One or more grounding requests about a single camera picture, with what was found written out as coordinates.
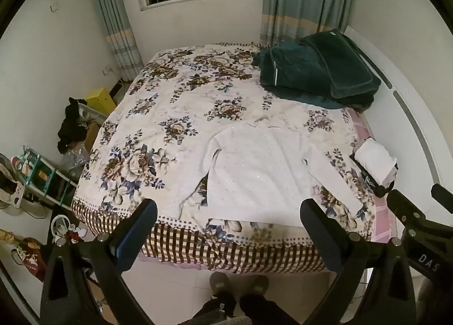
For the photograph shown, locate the person's right slipper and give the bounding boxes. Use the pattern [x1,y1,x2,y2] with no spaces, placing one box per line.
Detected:
[249,275,270,299]

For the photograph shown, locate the white folded cloth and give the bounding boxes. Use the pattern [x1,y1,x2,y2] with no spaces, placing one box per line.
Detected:
[354,137,399,186]

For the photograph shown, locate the white bed headboard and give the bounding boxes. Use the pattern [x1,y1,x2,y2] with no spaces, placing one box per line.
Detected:
[343,26,453,189]

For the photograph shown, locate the white plastic object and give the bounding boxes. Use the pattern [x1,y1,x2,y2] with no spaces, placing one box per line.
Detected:
[51,215,77,243]

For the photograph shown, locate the dark green jacket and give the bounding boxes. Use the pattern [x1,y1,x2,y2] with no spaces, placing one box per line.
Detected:
[252,43,376,110]

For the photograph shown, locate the clear plastic bag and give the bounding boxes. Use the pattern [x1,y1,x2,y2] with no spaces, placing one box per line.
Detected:
[60,148,91,179]

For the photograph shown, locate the teal shelf rack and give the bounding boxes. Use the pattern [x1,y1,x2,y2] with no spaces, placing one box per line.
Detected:
[14,148,77,211]

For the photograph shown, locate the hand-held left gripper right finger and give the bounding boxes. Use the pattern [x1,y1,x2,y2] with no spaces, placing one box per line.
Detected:
[300,198,418,325]

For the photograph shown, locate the red printed bag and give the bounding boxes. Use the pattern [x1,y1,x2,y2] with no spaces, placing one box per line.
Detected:
[11,236,47,282]

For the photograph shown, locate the white knit sweater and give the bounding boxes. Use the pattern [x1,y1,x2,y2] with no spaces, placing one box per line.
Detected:
[179,116,365,224]

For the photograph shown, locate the person's left slipper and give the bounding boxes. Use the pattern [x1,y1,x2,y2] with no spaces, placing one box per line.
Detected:
[210,272,231,299]

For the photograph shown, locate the yellow box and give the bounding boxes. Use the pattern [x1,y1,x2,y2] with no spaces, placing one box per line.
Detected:
[86,88,117,115]

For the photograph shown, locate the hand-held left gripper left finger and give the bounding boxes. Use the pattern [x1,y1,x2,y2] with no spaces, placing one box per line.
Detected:
[40,198,158,325]

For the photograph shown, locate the dark green folded blanket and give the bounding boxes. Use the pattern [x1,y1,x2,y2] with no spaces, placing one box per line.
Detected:
[299,29,382,99]

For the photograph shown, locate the floral bed blanket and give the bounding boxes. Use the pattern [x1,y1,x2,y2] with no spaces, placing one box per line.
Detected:
[71,41,376,273]

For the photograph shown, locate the person's right leg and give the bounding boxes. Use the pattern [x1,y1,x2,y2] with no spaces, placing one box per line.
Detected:
[241,295,305,325]

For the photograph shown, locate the cardboard box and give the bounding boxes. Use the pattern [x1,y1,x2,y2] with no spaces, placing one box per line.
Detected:
[84,121,100,153]

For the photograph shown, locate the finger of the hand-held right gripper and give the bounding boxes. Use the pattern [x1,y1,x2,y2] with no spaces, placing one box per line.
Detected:
[386,190,430,231]
[431,183,453,206]

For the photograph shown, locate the person's slipper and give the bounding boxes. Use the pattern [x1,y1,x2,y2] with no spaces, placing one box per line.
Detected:
[249,275,270,299]
[210,272,231,299]

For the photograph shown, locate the pink bed sheet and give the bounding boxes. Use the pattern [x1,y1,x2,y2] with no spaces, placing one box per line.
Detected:
[345,107,401,242]

